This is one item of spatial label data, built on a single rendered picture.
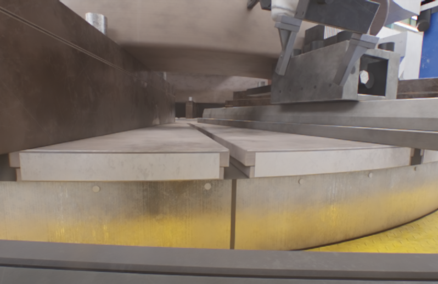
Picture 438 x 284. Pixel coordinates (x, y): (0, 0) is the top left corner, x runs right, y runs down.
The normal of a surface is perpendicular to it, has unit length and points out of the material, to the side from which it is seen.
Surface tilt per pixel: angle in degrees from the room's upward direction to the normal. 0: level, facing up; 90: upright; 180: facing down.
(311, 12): 114
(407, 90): 90
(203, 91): 90
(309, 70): 90
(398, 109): 72
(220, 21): 90
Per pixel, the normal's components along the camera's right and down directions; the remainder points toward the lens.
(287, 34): 0.07, 0.51
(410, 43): 0.41, 0.11
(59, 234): 0.05, 0.12
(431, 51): -0.91, 0.03
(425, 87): -0.69, 0.07
